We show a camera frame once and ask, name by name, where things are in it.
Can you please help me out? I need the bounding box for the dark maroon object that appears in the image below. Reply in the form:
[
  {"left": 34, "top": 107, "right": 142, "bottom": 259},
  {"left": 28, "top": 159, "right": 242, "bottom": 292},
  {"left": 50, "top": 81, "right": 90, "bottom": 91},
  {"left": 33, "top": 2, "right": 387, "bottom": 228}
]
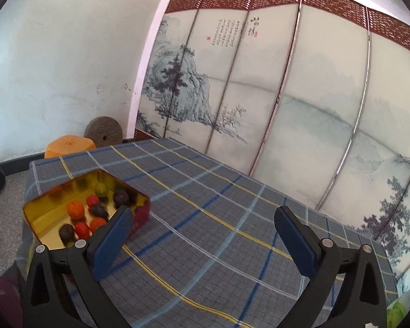
[{"left": 0, "top": 271, "right": 25, "bottom": 328}]

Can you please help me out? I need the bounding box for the small dark brown fruit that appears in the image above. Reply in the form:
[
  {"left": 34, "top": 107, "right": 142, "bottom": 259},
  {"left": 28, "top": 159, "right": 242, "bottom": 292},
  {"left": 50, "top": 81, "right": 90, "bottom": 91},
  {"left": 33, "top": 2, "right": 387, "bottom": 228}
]
[
  {"left": 92, "top": 204, "right": 109, "bottom": 220},
  {"left": 59, "top": 224, "right": 76, "bottom": 247}
]

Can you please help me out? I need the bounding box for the red fruit with stem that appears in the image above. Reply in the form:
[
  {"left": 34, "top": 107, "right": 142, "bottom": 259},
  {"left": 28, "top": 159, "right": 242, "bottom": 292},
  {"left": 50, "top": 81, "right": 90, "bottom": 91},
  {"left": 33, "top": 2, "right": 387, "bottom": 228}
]
[{"left": 74, "top": 221, "right": 91, "bottom": 240}]

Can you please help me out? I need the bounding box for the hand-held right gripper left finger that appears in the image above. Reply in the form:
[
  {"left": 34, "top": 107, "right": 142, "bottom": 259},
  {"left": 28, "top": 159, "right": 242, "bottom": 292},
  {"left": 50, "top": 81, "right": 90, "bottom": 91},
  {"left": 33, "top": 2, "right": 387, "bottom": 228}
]
[{"left": 20, "top": 206, "right": 135, "bottom": 328}]

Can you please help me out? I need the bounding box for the small orange fruit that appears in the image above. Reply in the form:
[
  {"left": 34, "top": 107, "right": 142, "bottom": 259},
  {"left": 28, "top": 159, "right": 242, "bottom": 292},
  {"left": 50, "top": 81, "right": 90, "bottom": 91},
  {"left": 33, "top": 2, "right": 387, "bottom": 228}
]
[{"left": 89, "top": 217, "right": 107, "bottom": 234}]

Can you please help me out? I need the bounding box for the gold metal tin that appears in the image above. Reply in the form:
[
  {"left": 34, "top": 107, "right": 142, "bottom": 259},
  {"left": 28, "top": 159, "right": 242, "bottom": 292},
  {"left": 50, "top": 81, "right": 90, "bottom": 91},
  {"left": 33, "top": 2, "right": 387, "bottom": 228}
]
[{"left": 22, "top": 171, "right": 151, "bottom": 251}]

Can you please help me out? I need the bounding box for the green object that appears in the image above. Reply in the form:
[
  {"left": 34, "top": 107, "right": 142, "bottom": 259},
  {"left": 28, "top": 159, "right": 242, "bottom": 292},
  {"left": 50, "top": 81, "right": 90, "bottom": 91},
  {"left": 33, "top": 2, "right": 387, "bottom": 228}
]
[{"left": 386, "top": 292, "right": 410, "bottom": 328}]

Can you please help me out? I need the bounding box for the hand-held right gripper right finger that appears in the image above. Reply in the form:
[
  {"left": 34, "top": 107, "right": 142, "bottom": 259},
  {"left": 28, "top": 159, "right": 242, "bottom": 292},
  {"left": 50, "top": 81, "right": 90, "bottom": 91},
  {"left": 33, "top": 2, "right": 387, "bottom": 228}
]
[{"left": 274, "top": 206, "right": 388, "bottom": 328}]

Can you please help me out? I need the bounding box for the blue plaid tablecloth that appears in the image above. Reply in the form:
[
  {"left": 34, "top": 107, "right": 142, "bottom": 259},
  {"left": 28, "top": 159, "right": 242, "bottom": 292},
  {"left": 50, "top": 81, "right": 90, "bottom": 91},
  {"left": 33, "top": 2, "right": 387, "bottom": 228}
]
[{"left": 15, "top": 138, "right": 399, "bottom": 328}]

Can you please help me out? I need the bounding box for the round stone millstone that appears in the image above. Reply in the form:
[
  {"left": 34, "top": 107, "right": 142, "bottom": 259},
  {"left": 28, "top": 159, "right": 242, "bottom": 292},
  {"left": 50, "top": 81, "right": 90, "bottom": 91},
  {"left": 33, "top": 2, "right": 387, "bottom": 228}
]
[{"left": 84, "top": 116, "right": 122, "bottom": 148}]

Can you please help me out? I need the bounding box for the painted folding screen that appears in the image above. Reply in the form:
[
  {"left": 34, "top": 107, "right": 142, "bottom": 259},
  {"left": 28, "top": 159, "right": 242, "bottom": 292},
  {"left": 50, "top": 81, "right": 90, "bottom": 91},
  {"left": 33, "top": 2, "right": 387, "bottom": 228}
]
[{"left": 134, "top": 0, "right": 410, "bottom": 281}]

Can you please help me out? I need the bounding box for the orange tangerine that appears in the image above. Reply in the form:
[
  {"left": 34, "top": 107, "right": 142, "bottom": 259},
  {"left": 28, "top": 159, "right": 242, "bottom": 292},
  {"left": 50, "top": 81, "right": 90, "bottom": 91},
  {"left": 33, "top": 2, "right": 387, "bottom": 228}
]
[{"left": 67, "top": 201, "right": 86, "bottom": 220}]

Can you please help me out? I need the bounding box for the large dark purple round fruit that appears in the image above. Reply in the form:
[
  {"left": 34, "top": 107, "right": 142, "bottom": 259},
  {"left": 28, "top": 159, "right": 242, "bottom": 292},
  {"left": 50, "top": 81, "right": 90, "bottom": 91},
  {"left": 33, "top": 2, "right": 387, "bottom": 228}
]
[{"left": 113, "top": 189, "right": 130, "bottom": 206}]

